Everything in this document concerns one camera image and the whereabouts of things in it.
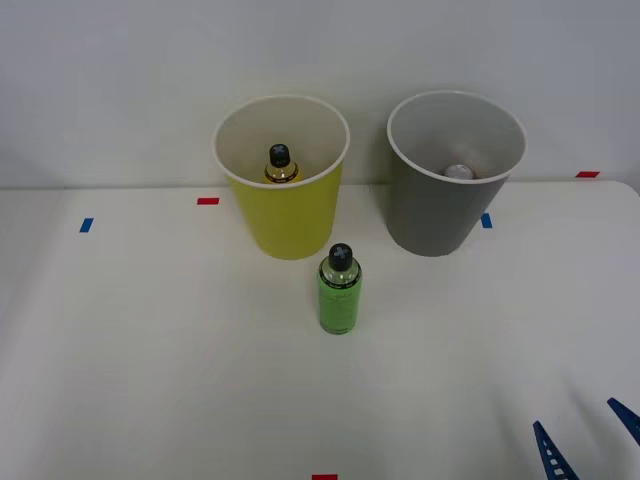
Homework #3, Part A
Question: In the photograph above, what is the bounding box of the green label plastic bottle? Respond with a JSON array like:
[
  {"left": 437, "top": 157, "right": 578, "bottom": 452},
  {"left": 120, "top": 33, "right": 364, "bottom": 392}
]
[{"left": 316, "top": 242, "right": 362, "bottom": 336}]

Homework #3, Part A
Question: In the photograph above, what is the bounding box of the grey plastic bin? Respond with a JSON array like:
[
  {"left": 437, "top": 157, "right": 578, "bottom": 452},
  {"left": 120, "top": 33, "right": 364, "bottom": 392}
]
[{"left": 386, "top": 89, "right": 528, "bottom": 258}]

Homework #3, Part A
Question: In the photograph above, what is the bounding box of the yellow label plastic bottle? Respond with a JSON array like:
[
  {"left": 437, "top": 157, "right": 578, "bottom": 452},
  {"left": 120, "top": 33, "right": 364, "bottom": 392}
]
[{"left": 263, "top": 143, "right": 304, "bottom": 185}]

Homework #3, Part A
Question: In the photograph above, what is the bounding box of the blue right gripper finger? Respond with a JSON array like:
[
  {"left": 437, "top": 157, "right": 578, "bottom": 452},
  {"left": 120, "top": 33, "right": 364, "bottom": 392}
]
[
  {"left": 607, "top": 397, "right": 640, "bottom": 449},
  {"left": 532, "top": 420, "right": 581, "bottom": 480}
]

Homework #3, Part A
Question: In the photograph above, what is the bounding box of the yellow-green plastic bin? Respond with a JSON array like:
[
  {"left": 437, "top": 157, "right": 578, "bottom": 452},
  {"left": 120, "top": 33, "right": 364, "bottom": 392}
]
[{"left": 211, "top": 94, "right": 351, "bottom": 261}]

